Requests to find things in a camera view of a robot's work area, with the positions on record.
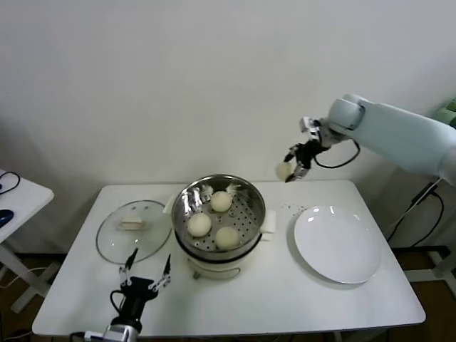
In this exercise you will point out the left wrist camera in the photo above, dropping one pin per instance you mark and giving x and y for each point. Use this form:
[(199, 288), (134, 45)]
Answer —
[(93, 335)]

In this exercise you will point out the dark blue object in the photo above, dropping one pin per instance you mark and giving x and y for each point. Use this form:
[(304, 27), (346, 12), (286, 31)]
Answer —
[(5, 216)]

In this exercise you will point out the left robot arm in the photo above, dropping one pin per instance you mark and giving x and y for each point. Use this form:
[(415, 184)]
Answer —
[(123, 331)]

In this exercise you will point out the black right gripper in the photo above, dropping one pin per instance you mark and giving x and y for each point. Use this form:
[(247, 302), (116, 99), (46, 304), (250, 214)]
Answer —
[(311, 151)]

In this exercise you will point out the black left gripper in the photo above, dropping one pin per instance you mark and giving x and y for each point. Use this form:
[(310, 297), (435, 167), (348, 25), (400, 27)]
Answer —
[(140, 290)]

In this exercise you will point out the white side table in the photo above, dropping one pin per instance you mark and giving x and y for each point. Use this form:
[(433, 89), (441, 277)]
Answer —
[(25, 199)]

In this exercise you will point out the pale green appliance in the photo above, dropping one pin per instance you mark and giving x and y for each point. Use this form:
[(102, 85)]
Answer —
[(447, 112)]

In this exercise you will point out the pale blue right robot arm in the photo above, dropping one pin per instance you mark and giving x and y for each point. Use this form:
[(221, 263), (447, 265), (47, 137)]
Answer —
[(392, 135)]

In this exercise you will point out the round glass pot lid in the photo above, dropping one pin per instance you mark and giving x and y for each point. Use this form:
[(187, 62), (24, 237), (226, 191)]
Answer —
[(121, 242)]

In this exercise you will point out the white electric cooking pot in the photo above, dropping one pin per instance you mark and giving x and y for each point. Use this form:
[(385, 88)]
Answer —
[(213, 265)]

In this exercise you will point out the large white plate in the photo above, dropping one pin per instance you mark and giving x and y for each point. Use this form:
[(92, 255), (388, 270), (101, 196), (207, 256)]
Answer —
[(335, 246)]

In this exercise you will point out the white steamed baozi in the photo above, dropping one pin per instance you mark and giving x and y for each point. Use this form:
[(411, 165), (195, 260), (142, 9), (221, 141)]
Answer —
[(284, 170), (227, 238), (199, 225), (221, 202)]

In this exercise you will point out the perforated stainless steel steamer basket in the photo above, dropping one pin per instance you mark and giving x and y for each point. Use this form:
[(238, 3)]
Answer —
[(246, 221)]

